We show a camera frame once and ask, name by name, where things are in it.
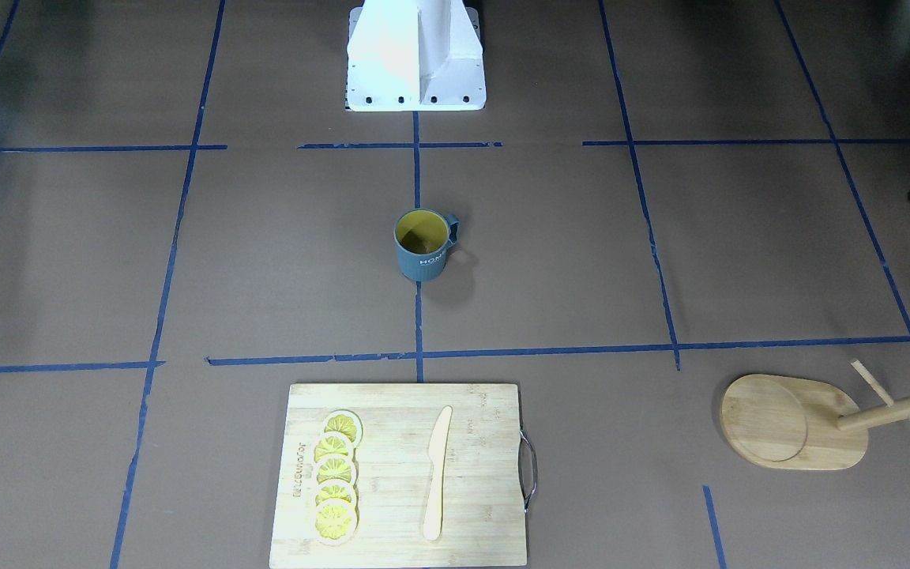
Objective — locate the dark teal mug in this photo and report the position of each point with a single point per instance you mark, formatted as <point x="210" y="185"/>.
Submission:
<point x="422" y="239"/>

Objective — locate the wooden cup storage rack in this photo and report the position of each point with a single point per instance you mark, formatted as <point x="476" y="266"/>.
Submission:
<point x="779" y="422"/>

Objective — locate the white pillar with base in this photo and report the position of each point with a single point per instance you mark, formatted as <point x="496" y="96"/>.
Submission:
<point x="415" y="56"/>

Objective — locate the bamboo cutting board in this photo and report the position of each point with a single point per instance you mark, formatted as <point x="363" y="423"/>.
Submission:
<point x="367" y="443"/>

